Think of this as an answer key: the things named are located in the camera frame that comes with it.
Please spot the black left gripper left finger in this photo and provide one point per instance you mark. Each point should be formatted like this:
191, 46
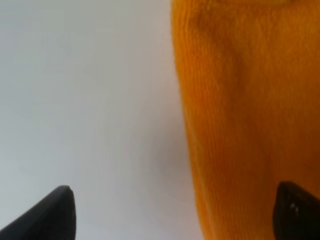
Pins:
53, 218

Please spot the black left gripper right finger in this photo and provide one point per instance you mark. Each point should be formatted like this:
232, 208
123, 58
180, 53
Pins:
296, 213

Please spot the orange terry towel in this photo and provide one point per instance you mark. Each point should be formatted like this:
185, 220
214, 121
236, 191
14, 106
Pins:
249, 77

